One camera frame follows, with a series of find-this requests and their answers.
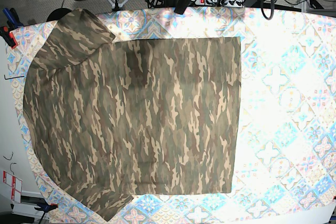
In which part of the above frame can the camouflage T-shirt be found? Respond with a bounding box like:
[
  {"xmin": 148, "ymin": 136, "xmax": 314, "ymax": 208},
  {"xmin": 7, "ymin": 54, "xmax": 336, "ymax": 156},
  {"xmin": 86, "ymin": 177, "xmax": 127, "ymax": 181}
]
[{"xmin": 23, "ymin": 9, "xmax": 241, "ymax": 220}]

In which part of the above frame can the patterned tile tablecloth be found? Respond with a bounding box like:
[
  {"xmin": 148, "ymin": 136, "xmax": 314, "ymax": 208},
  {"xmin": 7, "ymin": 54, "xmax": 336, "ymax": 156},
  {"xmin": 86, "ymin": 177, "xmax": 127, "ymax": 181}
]
[{"xmin": 5, "ymin": 5, "xmax": 336, "ymax": 224}]

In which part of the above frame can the black hex key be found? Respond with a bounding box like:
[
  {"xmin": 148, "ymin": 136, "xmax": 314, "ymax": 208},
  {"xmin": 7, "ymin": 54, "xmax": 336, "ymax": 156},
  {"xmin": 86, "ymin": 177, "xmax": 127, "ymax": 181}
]
[{"xmin": 4, "ymin": 74, "xmax": 25, "ymax": 80}]

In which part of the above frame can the blue black clamp lower left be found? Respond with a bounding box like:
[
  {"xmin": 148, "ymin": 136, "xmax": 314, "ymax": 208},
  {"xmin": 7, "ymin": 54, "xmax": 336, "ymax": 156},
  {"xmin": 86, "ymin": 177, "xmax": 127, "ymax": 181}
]
[{"xmin": 18, "ymin": 196, "xmax": 58, "ymax": 219}]

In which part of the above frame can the red white label card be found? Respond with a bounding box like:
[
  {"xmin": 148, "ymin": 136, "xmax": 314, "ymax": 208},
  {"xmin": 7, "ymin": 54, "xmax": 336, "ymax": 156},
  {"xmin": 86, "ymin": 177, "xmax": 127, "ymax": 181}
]
[{"xmin": 1, "ymin": 170, "xmax": 23, "ymax": 204}]

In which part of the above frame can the black orange clamp upper left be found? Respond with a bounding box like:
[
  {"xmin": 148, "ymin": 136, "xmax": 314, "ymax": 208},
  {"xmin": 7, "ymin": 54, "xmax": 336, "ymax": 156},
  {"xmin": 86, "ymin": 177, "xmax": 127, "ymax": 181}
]
[{"xmin": 1, "ymin": 8, "xmax": 20, "ymax": 49}]

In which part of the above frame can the black centre post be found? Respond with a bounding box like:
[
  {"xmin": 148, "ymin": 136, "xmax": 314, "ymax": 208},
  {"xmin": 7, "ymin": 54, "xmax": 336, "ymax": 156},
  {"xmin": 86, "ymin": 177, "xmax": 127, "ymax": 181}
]
[{"xmin": 174, "ymin": 0, "xmax": 191, "ymax": 15}]

